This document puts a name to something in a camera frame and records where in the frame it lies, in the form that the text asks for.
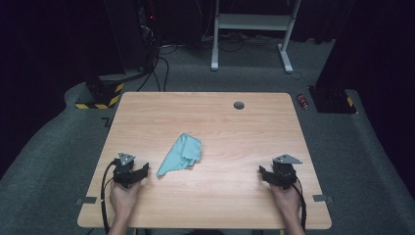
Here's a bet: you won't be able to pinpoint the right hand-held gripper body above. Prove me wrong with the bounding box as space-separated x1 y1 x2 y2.
271 154 303 191

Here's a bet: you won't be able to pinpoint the red can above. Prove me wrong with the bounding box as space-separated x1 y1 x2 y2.
296 93 309 112

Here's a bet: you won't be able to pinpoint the black equipment rack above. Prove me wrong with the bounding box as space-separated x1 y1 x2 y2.
135 0 161 71

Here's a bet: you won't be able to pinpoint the white metal stand frame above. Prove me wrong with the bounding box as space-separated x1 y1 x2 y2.
210 0 302 74

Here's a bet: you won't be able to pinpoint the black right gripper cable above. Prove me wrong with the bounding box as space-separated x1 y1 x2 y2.
290 179 308 231

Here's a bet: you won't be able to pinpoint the person's left hand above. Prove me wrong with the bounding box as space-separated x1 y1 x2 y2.
109 180 142 217

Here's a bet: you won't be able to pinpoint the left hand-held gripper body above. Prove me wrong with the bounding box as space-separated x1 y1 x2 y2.
112 152 139 190

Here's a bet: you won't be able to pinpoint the teal cleaning cloth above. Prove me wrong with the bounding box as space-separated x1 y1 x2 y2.
156 132 203 178

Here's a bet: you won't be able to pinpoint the person's right hand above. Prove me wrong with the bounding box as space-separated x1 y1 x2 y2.
269 182 302 219

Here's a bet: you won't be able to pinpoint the black yellow striped base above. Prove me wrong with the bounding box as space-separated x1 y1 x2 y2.
74 73 126 111

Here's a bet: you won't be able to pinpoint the black floor cables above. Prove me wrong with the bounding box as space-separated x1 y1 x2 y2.
136 42 179 93

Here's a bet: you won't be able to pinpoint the black base with yellow mark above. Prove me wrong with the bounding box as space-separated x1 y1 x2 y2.
307 85 358 115

